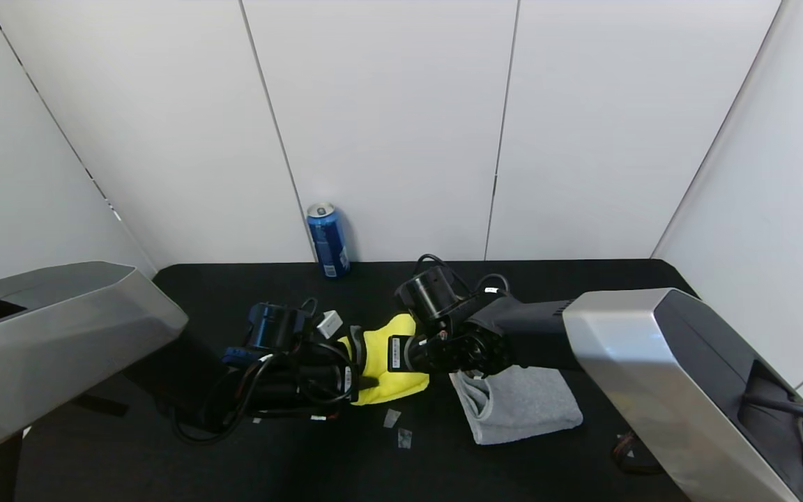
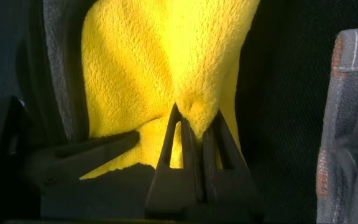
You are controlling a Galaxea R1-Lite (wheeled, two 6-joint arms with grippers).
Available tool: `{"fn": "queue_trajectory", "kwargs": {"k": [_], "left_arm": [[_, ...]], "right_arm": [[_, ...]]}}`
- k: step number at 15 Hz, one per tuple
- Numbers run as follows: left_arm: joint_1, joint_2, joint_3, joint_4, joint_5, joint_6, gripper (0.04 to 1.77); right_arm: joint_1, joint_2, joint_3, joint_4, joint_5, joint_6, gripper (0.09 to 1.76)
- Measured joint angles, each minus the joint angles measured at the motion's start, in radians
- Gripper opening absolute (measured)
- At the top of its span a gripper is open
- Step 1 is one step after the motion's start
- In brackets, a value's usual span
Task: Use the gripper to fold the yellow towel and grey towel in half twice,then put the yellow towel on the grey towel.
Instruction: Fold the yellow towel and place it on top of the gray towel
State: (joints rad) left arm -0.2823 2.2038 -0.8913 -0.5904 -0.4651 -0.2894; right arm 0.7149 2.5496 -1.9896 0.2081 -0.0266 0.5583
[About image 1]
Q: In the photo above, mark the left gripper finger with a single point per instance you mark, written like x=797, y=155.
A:
x=368, y=384

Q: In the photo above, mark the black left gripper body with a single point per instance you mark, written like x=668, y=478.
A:
x=348, y=380

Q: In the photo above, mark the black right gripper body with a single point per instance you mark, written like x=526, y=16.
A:
x=396, y=353

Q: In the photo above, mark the yellow towel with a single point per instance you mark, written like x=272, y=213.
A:
x=394, y=387

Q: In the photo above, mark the grey towel with orange marks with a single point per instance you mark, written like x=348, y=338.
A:
x=534, y=404

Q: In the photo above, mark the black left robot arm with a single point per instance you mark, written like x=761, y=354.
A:
x=60, y=348

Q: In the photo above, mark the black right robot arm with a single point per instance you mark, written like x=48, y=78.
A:
x=652, y=369

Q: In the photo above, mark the grey tape rectangle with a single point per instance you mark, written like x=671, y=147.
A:
x=405, y=438

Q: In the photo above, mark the blue drink can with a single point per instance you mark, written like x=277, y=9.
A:
x=328, y=242

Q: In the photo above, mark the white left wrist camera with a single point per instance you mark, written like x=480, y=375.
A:
x=329, y=324

